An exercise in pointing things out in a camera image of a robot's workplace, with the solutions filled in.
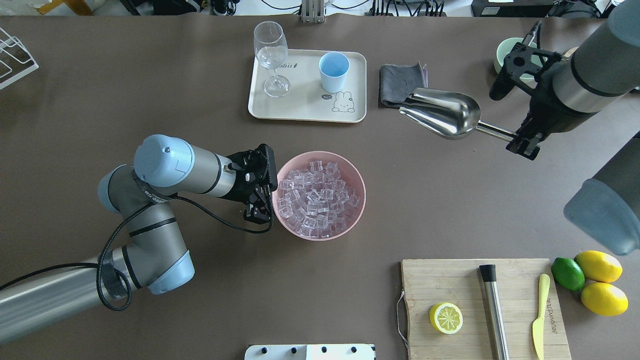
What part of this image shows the pink bowl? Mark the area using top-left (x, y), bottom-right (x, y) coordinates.
top-left (273, 150), bottom-right (366, 241)

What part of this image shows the green bowl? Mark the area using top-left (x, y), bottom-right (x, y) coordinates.
top-left (493, 38), bottom-right (543, 84)

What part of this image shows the pile of clear ice cubes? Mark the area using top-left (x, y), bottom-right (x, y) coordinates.
top-left (277, 160), bottom-right (361, 239)

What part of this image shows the upper yellow lemon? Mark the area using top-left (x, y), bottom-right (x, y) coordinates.
top-left (574, 250), bottom-right (623, 284)

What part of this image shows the steel muddler black tip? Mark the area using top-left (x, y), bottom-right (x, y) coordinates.
top-left (478, 264), bottom-right (511, 360)

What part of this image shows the bamboo cutting board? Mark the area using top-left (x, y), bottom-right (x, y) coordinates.
top-left (401, 259), bottom-right (552, 360)

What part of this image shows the white wire rack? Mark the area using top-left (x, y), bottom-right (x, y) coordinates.
top-left (0, 28), bottom-right (40, 89)

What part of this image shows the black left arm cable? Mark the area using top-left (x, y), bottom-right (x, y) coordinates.
top-left (0, 192), bottom-right (273, 312)

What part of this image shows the green lime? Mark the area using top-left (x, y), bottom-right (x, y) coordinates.
top-left (551, 257), bottom-right (586, 292)

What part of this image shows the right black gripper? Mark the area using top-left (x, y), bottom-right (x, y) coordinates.
top-left (489, 42), bottom-right (563, 161)

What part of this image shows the lower yellow lemon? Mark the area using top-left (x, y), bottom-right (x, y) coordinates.
top-left (580, 282), bottom-right (629, 317)

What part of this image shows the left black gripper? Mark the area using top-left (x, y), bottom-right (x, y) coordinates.
top-left (221, 144), bottom-right (278, 223)

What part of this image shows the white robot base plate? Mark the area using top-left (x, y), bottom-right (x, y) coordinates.
top-left (244, 342), bottom-right (377, 360)

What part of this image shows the steel ice scoop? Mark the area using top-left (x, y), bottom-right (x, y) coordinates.
top-left (399, 88), bottom-right (515, 142)

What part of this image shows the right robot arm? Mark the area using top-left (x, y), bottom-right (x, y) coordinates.
top-left (489, 0), bottom-right (640, 255)

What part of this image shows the yellow lemon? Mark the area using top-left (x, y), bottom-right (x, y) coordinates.
top-left (574, 250), bottom-right (623, 284)
top-left (580, 282), bottom-right (629, 317)

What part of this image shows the grey folded cloth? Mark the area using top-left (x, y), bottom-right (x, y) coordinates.
top-left (379, 63), bottom-right (428, 109)

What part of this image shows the light blue cup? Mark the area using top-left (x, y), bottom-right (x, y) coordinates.
top-left (318, 51), bottom-right (350, 93)

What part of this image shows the clear wine glass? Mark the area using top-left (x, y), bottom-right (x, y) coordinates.
top-left (253, 21), bottom-right (290, 98)

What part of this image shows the cream rabbit tray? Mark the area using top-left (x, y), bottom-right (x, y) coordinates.
top-left (247, 48), bottom-right (368, 124)

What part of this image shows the wooden cup stand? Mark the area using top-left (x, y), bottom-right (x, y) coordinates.
top-left (562, 47), bottom-right (579, 60)

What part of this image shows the yellow plastic knife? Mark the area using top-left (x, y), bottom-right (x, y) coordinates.
top-left (531, 273), bottom-right (551, 360)

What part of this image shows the half lemon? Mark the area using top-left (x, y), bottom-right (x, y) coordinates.
top-left (429, 301), bottom-right (464, 335)

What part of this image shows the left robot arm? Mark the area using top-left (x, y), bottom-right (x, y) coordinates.
top-left (0, 134), bottom-right (278, 344)

